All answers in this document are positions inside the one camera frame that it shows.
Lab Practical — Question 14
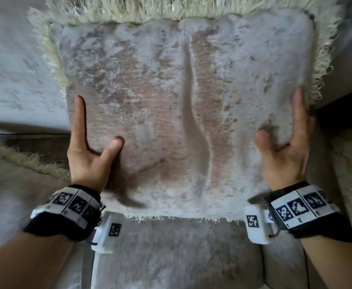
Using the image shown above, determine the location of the person's left forearm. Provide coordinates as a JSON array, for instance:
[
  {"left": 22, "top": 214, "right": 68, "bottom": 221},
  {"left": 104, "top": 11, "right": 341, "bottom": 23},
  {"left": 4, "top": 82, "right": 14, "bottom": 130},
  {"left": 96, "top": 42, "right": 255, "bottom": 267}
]
[{"left": 0, "top": 229, "right": 84, "bottom": 289}]

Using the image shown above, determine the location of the person's left hand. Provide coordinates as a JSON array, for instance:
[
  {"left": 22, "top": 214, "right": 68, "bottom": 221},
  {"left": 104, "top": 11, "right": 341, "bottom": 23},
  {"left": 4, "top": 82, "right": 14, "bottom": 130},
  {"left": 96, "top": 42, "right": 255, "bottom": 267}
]
[{"left": 67, "top": 96, "right": 125, "bottom": 193}]

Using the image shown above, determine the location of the black wristband with marker tiles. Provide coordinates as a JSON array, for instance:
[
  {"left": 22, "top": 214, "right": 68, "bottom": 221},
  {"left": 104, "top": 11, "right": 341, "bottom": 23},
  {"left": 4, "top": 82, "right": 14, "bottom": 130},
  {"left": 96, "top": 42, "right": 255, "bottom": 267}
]
[
  {"left": 22, "top": 185, "right": 106, "bottom": 243},
  {"left": 266, "top": 181, "right": 352, "bottom": 240}
]

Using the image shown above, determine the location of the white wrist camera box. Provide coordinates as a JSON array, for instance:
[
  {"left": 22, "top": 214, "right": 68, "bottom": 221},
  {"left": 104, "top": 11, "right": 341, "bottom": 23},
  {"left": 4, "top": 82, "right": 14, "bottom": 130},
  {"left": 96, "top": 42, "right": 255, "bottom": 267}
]
[
  {"left": 91, "top": 212, "right": 125, "bottom": 255},
  {"left": 243, "top": 205, "right": 275, "bottom": 245}
]

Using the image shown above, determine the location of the black cable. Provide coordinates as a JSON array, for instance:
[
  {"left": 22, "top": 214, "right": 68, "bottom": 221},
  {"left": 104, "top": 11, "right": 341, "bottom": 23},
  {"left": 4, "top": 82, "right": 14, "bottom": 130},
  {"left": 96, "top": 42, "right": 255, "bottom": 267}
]
[{"left": 303, "top": 251, "right": 312, "bottom": 289}]

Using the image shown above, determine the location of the person's right forearm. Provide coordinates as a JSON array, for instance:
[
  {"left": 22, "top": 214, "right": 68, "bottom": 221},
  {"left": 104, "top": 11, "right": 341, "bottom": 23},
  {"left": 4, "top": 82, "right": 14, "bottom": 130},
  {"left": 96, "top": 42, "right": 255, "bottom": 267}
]
[{"left": 298, "top": 229, "right": 352, "bottom": 289}]

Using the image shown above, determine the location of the beige fringed cushion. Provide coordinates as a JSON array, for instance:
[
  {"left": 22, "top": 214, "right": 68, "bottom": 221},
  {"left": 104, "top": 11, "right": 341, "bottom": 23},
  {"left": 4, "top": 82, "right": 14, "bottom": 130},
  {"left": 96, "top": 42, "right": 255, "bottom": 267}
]
[{"left": 0, "top": 132, "right": 74, "bottom": 256}]

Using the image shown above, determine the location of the person's right hand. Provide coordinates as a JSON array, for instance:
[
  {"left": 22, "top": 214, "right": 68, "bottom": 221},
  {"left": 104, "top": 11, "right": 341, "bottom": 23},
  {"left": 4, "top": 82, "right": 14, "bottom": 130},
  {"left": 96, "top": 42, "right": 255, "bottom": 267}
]
[{"left": 255, "top": 88, "right": 316, "bottom": 190}]

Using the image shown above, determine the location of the grey velvet fringed cushion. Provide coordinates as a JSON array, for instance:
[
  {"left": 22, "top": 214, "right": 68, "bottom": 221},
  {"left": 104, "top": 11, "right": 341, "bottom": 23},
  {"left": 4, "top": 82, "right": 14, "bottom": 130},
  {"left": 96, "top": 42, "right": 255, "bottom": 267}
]
[{"left": 28, "top": 0, "right": 345, "bottom": 224}]

